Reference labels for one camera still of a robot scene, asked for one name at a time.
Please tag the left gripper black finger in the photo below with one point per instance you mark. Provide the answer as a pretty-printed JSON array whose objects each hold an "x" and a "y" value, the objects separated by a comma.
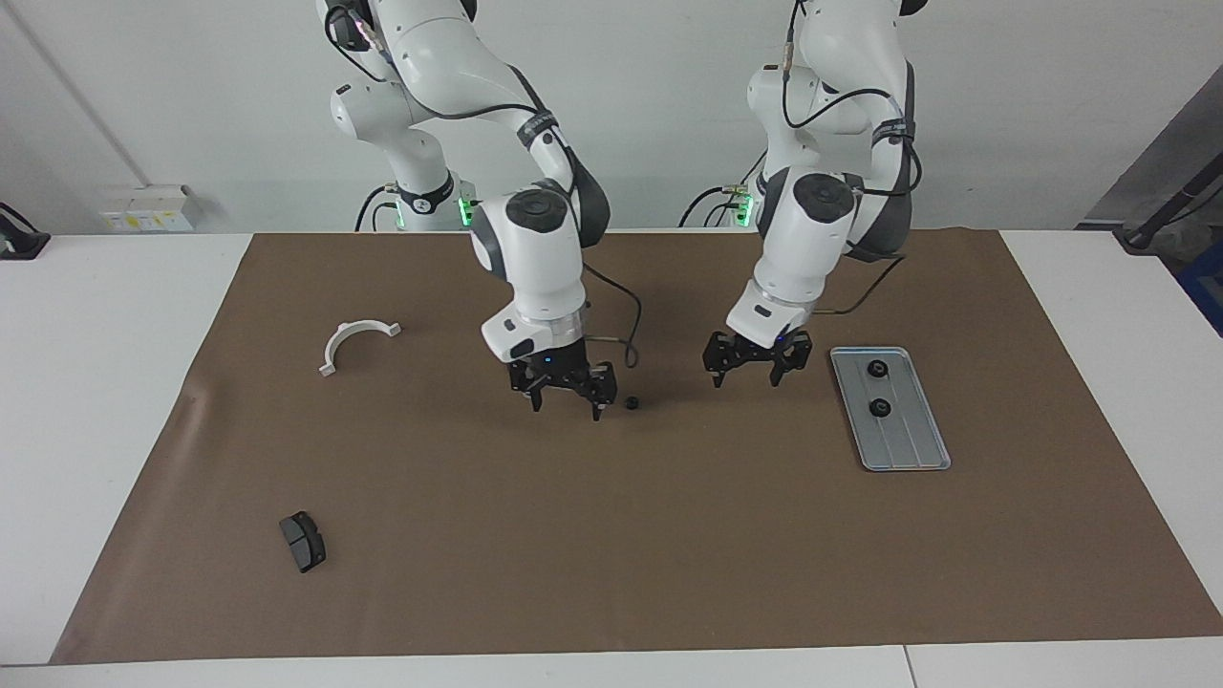
[
  {"x": 717, "y": 361},
  {"x": 793, "y": 361}
]

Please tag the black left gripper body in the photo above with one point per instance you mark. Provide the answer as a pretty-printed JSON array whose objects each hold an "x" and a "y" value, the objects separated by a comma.
[{"x": 760, "y": 346}]

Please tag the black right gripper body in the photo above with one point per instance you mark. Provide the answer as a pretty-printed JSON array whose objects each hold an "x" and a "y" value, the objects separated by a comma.
[{"x": 552, "y": 368}]

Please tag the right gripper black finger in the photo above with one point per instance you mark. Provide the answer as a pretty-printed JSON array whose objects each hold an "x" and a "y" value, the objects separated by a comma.
[
  {"x": 530, "y": 390},
  {"x": 600, "y": 390}
]

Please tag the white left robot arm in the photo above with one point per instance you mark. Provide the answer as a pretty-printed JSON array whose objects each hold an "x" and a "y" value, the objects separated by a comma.
[{"x": 803, "y": 248}]

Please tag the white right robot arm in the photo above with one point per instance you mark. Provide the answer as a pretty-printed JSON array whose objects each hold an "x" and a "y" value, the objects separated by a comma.
[{"x": 535, "y": 268}]

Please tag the silver metal tray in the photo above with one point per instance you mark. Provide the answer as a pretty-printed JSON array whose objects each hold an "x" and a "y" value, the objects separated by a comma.
[{"x": 908, "y": 440}]

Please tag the brown table mat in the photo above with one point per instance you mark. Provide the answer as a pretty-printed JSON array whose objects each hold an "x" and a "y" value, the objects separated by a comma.
[{"x": 669, "y": 526}]

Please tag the white semicircular plastic clamp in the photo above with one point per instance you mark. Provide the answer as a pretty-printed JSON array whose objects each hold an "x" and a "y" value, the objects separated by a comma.
[{"x": 346, "y": 332}]

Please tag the dark grey brake pad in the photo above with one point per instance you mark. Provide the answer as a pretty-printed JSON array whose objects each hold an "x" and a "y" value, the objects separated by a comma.
[{"x": 304, "y": 545}]

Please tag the black stand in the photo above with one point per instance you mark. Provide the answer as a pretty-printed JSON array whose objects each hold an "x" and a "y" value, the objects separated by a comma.
[{"x": 1142, "y": 239}]

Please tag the blue object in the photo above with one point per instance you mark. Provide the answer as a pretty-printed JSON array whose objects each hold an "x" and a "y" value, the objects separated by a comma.
[{"x": 1206, "y": 287}]

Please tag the white wall socket box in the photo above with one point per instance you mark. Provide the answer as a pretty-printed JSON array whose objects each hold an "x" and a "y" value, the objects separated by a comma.
[{"x": 148, "y": 208}]

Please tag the black bracket object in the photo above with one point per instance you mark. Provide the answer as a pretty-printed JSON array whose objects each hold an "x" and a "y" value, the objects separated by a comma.
[{"x": 19, "y": 241}]

